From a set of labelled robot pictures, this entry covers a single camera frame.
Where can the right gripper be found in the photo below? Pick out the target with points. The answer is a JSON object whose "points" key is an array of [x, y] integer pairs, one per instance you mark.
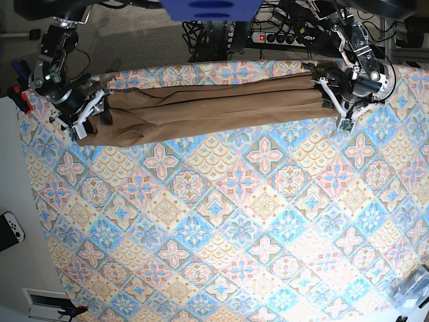
{"points": [[76, 102]]}

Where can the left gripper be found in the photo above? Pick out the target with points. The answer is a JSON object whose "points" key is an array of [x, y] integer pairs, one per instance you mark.
{"points": [[351, 92]]}

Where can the brown t-shirt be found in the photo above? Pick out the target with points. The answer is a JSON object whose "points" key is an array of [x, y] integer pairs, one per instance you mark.
{"points": [[141, 116]]}

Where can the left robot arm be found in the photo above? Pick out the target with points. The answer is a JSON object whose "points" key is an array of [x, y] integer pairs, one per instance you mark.
{"points": [[353, 38]]}

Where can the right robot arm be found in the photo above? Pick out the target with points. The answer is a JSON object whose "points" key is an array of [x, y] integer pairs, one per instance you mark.
{"points": [[58, 42]]}

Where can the white power strip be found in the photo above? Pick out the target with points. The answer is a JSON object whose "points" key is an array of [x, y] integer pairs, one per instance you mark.
{"points": [[271, 38]]}

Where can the red black clamp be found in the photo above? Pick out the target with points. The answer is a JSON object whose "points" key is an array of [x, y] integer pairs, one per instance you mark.
{"points": [[20, 99]]}

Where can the patterned tablecloth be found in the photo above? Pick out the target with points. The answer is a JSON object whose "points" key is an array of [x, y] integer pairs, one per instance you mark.
{"points": [[293, 221]]}

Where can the game console with controller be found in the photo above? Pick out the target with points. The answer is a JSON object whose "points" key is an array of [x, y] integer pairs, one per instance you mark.
{"points": [[11, 232]]}

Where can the white floor vent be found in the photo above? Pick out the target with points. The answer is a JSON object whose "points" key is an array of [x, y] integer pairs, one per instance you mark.
{"points": [[44, 305]]}

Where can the black orange clamp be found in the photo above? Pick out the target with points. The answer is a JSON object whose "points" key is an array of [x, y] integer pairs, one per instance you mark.
{"points": [[73, 311]]}

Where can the clear plastic box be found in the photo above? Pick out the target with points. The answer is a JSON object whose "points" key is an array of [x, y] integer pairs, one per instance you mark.
{"points": [[412, 292]]}

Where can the blue mount plate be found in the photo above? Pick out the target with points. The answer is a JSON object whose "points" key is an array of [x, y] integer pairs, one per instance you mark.
{"points": [[211, 10]]}

